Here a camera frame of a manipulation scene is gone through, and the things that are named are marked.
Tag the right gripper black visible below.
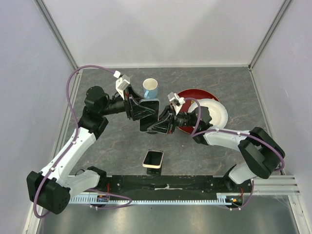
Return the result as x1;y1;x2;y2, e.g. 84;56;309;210
146;105;197;134

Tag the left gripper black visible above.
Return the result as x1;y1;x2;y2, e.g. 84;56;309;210
100;84;155;121

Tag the dark phone with grey case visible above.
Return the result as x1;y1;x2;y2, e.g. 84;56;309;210
139;98;160;132

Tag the phone with beige case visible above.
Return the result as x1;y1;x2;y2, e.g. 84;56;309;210
142;150;164;169

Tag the black folding phone stand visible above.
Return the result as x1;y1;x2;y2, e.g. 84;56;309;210
146;152;164;176

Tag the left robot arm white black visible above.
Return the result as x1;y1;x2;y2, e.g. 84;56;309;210
26;86;159;218

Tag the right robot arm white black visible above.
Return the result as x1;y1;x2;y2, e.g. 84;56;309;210
140;105;285;192

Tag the blue mug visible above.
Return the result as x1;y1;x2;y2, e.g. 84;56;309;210
142;78;158;99

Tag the red round tray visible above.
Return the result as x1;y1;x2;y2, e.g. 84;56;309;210
178;89;219;134

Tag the white paper plate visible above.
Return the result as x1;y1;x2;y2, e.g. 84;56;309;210
198;98;228;130

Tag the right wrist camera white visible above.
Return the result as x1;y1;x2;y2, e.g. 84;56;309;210
168;92;185;107

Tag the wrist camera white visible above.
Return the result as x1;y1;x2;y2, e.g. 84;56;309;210
113;70;131;100
168;92;185;107

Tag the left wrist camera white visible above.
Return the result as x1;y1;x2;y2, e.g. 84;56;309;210
113;70;131;100

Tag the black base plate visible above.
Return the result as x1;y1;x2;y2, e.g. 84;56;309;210
94;175;252;201

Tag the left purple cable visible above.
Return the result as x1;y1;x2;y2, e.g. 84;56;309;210
33;64;132;218

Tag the grey slotted cable duct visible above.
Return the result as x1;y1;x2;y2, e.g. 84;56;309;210
69;193;242;205

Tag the aluminium frame rail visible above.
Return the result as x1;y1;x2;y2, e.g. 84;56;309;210
253;175;300;195

